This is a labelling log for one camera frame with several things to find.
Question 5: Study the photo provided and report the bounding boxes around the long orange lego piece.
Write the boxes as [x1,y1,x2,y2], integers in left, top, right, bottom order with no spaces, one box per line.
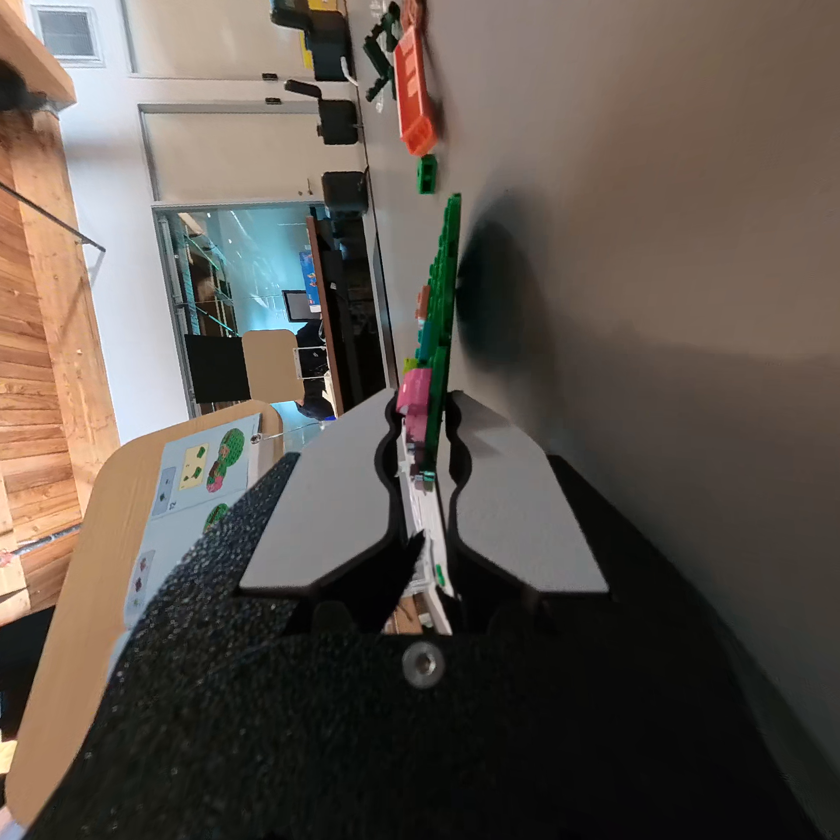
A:
[392,25,441,157]

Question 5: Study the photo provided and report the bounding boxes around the black desk device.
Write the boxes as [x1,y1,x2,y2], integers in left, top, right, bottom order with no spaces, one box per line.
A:
[322,171,372,215]
[285,79,361,146]
[269,0,349,83]

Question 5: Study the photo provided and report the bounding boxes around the green lego plate build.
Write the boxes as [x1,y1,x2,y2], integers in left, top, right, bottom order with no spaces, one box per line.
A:
[395,192,464,490]

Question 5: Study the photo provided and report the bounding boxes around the small wooden board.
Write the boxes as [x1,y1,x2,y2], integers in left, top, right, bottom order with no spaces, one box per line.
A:
[241,329,307,403]

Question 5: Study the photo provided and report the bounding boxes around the black panel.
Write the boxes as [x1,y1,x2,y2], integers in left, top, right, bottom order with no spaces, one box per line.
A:
[184,333,252,406]

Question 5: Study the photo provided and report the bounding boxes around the black ceiling dome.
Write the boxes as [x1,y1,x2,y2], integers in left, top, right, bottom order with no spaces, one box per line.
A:
[0,59,50,114]

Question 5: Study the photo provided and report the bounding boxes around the computer monitor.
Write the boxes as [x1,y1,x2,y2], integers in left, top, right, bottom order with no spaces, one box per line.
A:
[282,290,324,324]

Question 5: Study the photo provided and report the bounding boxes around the lego instruction booklet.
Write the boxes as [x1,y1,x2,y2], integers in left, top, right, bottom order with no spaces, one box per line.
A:
[105,412,265,683]

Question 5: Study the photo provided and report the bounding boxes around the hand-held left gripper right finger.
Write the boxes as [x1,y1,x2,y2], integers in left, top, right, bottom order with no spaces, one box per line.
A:
[446,390,610,597]

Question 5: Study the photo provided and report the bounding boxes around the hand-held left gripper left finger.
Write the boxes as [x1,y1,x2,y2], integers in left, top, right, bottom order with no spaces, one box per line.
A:
[238,390,403,598]

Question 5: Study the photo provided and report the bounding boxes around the white air vent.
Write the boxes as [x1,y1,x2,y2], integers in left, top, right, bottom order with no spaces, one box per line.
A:
[28,3,107,68]

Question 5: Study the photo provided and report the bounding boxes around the dark green lego pieces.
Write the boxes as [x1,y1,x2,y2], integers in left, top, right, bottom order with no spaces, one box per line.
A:
[363,2,403,106]

